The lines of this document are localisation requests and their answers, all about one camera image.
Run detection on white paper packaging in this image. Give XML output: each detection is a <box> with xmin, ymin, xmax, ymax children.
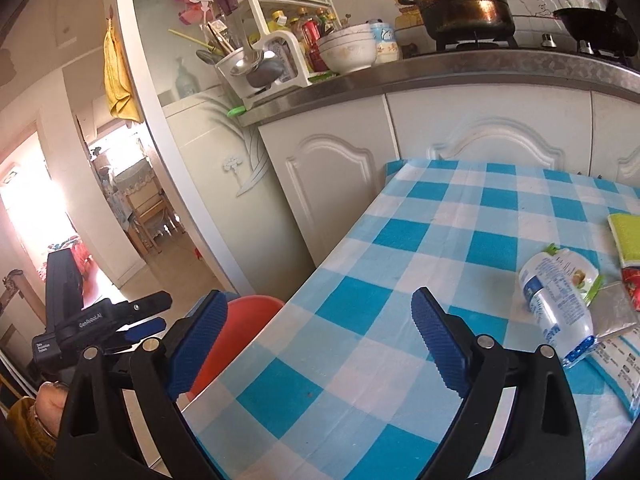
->
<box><xmin>587</xmin><ymin>328</ymin><xmax>640</xmax><ymax>420</ymax></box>

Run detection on white blue plastic bottle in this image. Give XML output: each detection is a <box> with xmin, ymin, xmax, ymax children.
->
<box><xmin>518</xmin><ymin>244</ymin><xmax>603</xmax><ymax>368</ymax></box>

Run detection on silver foil packet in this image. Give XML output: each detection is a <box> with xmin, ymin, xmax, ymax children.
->
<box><xmin>589</xmin><ymin>282</ymin><xmax>639</xmax><ymax>341</ymax></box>

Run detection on red snack packet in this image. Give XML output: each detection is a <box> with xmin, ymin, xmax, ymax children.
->
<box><xmin>620</xmin><ymin>266</ymin><xmax>640</xmax><ymax>312</ymax></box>

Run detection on red plastic trash bucket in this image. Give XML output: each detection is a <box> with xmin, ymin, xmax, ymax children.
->
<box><xmin>186</xmin><ymin>295</ymin><xmax>284</xmax><ymax>401</ymax></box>

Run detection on operator hand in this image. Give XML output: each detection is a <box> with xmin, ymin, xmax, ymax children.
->
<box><xmin>35</xmin><ymin>382</ymin><xmax>68</xmax><ymax>438</ymax></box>

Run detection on blue checkered tablecloth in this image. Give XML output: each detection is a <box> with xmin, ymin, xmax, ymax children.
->
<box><xmin>184</xmin><ymin>159</ymin><xmax>639</xmax><ymax>479</ymax></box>

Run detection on yellow green sponge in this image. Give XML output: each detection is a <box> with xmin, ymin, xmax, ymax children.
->
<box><xmin>608</xmin><ymin>212</ymin><xmax>640</xmax><ymax>268</ymax></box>

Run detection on yellow hanging towel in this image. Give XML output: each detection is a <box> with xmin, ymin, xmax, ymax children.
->
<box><xmin>103</xmin><ymin>18</ymin><xmax>142</xmax><ymax>124</ymax></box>

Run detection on white cabinet door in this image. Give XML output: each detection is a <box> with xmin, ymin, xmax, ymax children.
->
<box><xmin>258</xmin><ymin>96</ymin><xmax>399</xmax><ymax>264</ymax></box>

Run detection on white utensil rack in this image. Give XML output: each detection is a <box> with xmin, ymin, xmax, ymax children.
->
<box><xmin>216</xmin><ymin>0</ymin><xmax>341</xmax><ymax>110</ymax></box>

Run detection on black frying pan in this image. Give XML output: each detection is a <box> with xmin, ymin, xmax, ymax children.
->
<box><xmin>553</xmin><ymin>0</ymin><xmax>639</xmax><ymax>58</ymax></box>

